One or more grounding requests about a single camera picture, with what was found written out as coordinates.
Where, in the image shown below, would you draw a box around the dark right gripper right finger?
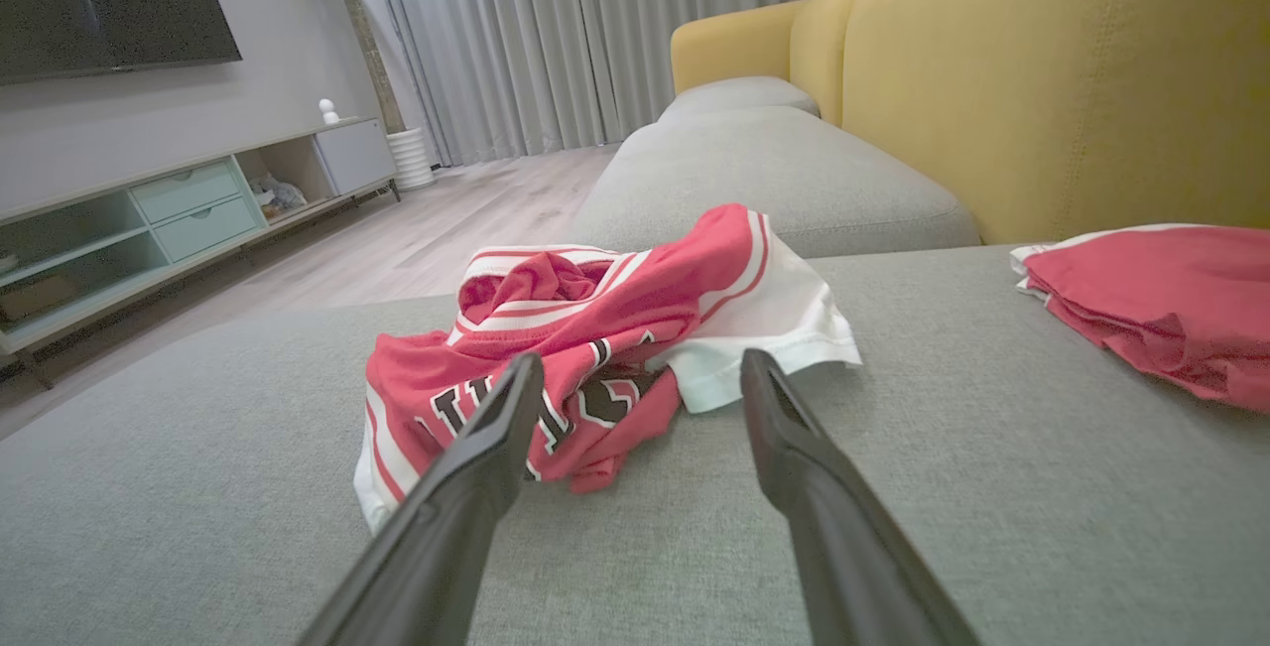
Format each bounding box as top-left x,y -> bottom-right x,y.
739,347 -> 985,646

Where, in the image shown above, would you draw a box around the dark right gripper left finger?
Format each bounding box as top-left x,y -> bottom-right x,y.
298,351 -> 546,646

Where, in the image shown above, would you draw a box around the red and white jersey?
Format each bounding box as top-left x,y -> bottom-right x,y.
352,203 -> 862,536

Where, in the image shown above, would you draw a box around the red shorts with white trim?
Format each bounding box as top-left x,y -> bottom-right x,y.
1010,222 -> 1270,416

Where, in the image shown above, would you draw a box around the large grey sofa seat cushion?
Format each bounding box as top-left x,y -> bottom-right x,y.
0,245 -> 1270,646

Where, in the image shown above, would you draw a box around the medium grey sofa seat cushion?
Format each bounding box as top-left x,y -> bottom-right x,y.
568,106 -> 981,260

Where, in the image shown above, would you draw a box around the small grey white toy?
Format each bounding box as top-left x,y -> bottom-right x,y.
248,175 -> 309,220

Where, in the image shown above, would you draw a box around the white ribbed planter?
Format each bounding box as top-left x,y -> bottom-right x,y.
387,127 -> 436,193

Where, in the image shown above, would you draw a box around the mint green cabinet drawer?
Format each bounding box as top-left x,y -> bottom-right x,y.
152,194 -> 264,263
132,160 -> 242,223

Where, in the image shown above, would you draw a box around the long low tv cabinet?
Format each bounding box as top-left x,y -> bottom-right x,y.
0,116 -> 403,391

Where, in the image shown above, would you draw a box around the small grey sofa seat cushion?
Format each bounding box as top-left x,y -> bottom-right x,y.
657,76 -> 822,126

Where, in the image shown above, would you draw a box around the brown storage box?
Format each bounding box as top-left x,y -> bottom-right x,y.
0,274 -> 82,324

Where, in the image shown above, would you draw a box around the tall indoor plant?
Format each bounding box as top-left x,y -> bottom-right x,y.
290,0 -> 408,136

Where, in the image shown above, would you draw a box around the yellow sofa backrest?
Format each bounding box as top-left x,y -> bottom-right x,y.
671,0 -> 1270,246

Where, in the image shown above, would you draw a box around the grey pleated curtain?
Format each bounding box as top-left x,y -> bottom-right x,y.
375,0 -> 829,168

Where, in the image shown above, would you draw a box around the black wall television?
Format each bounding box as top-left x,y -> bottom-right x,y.
0,0 -> 243,86

